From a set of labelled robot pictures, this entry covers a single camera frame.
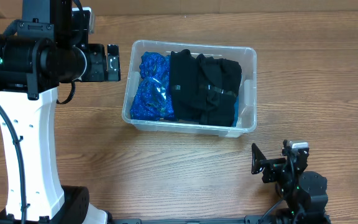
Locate blue denim jeans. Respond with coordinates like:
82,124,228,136
232,97,239,127

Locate sparkly blue fabric bundle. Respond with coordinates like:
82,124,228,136
130,52,176,121

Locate large black taped garment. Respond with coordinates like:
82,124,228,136
199,92,237,127

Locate small black garment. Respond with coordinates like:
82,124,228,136
169,49,201,121

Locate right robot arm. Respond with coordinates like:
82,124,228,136
245,140,331,224

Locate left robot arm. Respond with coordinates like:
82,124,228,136
0,0,121,224

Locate clear plastic storage bin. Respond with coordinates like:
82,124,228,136
122,40,257,138

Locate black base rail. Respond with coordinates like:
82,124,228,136
108,215,276,224

